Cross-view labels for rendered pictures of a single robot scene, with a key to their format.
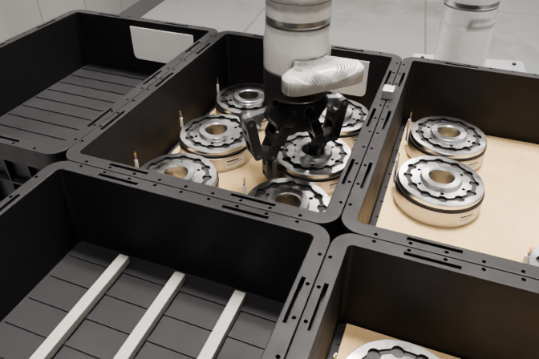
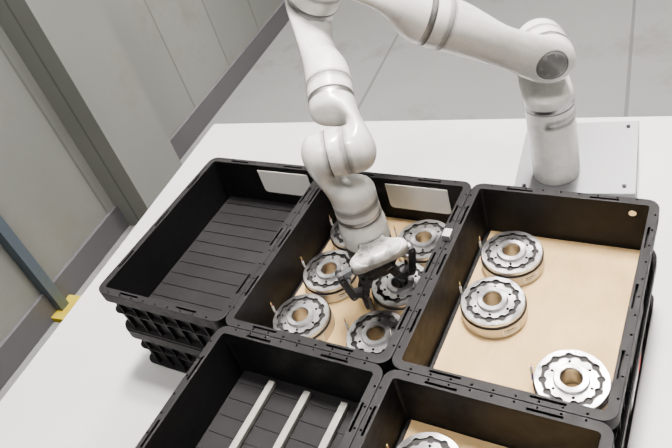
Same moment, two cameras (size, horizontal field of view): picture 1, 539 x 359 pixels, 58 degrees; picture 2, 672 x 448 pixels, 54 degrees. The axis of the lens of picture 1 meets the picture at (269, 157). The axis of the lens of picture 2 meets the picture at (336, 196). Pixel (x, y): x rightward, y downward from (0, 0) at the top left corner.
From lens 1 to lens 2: 0.58 m
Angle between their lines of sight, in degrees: 14
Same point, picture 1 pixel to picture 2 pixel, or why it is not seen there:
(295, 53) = (358, 240)
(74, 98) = (225, 238)
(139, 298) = (284, 410)
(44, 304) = (229, 417)
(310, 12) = (360, 217)
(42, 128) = (206, 273)
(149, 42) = (274, 180)
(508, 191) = (556, 299)
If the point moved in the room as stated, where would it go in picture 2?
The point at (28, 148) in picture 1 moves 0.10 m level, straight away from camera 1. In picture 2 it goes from (202, 317) to (188, 282)
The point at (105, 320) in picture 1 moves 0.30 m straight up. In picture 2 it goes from (265, 425) to (188, 299)
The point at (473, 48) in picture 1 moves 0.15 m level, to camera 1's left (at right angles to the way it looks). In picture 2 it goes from (557, 144) to (477, 156)
